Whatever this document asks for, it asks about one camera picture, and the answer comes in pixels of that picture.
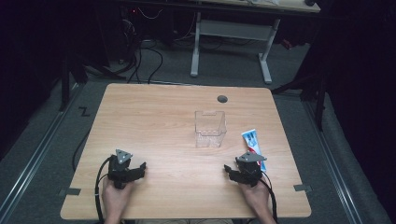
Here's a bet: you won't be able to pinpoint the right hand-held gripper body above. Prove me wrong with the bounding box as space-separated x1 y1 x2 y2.
234 151 268 189

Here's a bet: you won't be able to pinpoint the white-legged wooden desk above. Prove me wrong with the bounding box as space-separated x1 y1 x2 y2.
190 0 321 85

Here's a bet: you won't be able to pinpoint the black metal stand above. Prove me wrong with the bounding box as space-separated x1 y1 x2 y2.
270 69 329 132
58 54 89 113

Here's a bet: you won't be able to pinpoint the blue white red toothpaste tube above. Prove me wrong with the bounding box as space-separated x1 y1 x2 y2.
241 129 268 173

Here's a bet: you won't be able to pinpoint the black floor cables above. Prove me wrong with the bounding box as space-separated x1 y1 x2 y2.
124 38 164 85

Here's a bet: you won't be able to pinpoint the clear plastic container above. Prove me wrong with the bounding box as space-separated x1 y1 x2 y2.
194 110 227 148

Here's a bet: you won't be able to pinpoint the person's left hand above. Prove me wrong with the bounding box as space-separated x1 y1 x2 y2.
101 176 135 218

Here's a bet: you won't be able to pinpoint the thin black floor cable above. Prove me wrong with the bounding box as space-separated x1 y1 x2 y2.
71 129 92 172

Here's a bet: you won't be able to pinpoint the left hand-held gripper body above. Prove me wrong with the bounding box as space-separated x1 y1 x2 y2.
106 148 135 189

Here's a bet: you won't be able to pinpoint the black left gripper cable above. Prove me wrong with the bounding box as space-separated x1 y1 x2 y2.
93 156 114 224

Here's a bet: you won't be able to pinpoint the person's right hand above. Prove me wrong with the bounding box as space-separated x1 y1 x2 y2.
238 179 273 217

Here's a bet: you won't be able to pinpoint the metal floor rail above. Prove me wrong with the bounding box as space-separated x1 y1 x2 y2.
303 100 364 224
0 83 82 217

